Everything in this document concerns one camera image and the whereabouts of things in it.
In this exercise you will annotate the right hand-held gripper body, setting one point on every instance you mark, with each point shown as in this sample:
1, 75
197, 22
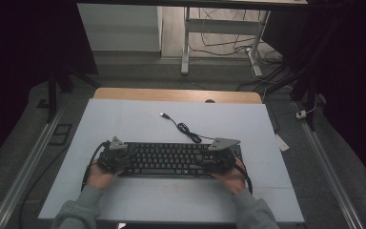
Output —
224, 144

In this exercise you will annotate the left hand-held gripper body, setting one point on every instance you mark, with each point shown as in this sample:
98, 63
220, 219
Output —
114, 156

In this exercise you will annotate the black computer keyboard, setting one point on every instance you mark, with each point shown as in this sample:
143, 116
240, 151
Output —
168, 159

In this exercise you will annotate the person's left hand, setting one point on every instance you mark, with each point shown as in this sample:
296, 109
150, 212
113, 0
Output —
100, 178

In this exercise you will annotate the person's right hand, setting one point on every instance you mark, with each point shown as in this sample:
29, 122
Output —
233, 181

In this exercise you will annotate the white board mat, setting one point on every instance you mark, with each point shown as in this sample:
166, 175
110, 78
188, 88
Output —
178, 200

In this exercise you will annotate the white paper tag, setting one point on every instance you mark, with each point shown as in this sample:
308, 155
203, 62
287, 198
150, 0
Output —
281, 143

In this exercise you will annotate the small white adapter box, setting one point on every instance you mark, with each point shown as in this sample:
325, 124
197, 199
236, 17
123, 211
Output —
300, 114

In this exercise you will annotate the black metal stand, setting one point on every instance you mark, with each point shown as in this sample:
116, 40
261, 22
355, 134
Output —
52, 92
311, 92

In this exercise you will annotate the white cabinet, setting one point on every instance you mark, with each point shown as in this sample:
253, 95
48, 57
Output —
120, 28

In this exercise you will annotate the aluminium floor rail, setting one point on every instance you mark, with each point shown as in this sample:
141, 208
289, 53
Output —
25, 171
330, 171

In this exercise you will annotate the white metal desk frame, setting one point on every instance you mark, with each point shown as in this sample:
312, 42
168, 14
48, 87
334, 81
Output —
222, 27

